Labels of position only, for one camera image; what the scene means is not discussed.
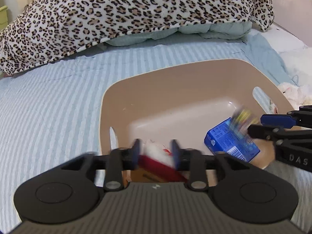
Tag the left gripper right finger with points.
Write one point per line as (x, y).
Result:
(193, 162)

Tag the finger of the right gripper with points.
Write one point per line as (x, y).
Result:
(300, 118)
(280, 136)

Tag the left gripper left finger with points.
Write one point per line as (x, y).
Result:
(118, 161)

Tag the white kitty plush red bow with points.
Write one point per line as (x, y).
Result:
(156, 164)

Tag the small black star-printed box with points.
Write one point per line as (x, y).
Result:
(241, 120)

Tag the blue tissue pack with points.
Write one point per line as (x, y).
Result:
(221, 138)

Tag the white fluffy plush toy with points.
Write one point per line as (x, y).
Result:
(296, 95)

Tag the beige plastic storage bin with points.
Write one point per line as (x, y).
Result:
(182, 102)

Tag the cartoon rabbit blanket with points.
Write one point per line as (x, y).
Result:
(281, 56)

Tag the striped light blue bedsheet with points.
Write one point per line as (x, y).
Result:
(50, 114)

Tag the light green folded quilt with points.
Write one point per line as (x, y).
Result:
(226, 31)

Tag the leopard print blanket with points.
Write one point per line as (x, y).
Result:
(50, 30)

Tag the green plastic storage box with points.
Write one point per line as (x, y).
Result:
(3, 17)

